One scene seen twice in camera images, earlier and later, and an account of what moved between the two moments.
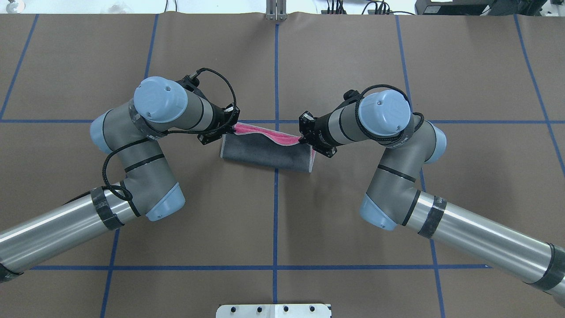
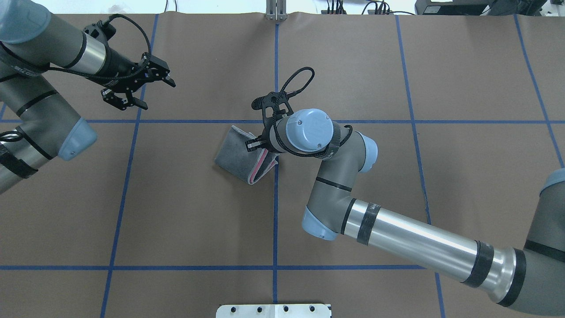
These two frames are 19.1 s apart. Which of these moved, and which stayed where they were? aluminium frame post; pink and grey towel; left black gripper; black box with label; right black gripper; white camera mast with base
Moved: left black gripper; right black gripper; pink and grey towel
Stayed: aluminium frame post; white camera mast with base; black box with label
